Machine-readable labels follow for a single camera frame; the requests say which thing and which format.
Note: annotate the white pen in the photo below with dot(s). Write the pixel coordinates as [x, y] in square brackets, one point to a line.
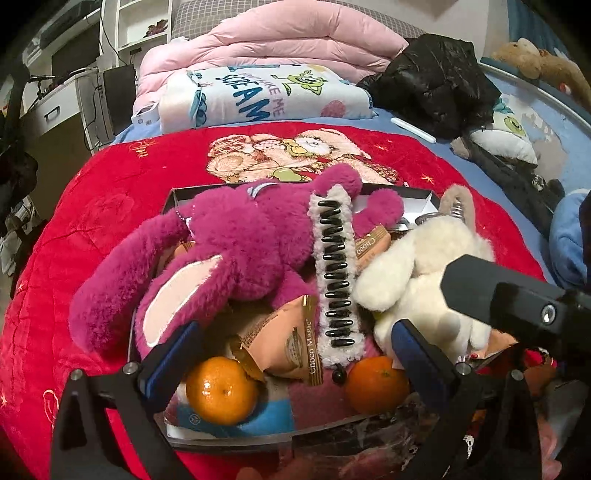
[413, 130]

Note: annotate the orange snack packet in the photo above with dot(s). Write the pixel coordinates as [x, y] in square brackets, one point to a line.
[369, 244]
[286, 341]

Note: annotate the black monitor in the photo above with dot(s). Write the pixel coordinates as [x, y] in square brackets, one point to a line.
[76, 53]

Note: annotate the black puffer jacket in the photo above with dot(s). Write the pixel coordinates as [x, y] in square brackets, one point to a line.
[434, 78]

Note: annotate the brown teddy bear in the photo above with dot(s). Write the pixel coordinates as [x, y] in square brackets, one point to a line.
[531, 57]

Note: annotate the white scream print pillow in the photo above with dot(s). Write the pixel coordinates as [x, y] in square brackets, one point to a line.
[258, 97]

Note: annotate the black computer tower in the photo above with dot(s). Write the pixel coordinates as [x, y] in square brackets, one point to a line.
[117, 92]

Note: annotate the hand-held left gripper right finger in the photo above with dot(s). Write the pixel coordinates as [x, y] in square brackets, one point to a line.
[418, 360]

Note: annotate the dark clothing pile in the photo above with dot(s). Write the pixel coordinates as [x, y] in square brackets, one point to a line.
[14, 175]

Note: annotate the white shelf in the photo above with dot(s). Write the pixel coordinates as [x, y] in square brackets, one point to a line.
[138, 18]

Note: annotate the black shallow box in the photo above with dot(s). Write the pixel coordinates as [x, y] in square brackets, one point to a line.
[182, 198]

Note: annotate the dark grey cloth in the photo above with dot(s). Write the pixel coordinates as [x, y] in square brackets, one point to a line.
[508, 184]

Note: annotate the white plush toy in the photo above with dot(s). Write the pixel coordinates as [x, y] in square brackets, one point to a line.
[415, 277]

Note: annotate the red printed blanket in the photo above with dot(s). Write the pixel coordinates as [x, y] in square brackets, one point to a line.
[92, 207]

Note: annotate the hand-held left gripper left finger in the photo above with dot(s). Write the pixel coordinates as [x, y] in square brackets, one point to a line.
[171, 364]

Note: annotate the pink quilt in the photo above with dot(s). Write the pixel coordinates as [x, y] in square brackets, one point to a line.
[277, 37]

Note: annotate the large clear plastic bag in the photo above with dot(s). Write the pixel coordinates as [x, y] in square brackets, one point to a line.
[360, 438]

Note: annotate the orange mandarin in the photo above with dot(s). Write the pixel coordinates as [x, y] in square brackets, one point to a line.
[374, 385]
[221, 392]

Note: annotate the monster print pillow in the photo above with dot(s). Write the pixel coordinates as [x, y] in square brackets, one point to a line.
[508, 143]

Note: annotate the magenta plush bear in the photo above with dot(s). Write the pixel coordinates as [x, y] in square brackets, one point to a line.
[249, 240]

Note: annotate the small white box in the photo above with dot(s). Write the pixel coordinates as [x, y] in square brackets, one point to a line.
[145, 115]

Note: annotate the cream fluffy hair claw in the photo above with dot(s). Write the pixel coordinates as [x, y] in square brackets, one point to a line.
[334, 277]

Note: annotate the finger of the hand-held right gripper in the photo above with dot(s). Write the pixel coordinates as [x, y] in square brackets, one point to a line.
[475, 286]

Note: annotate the white desk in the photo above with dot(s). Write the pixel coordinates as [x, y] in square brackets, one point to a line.
[51, 106]

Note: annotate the blue garment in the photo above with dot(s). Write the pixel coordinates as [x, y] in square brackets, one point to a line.
[568, 240]

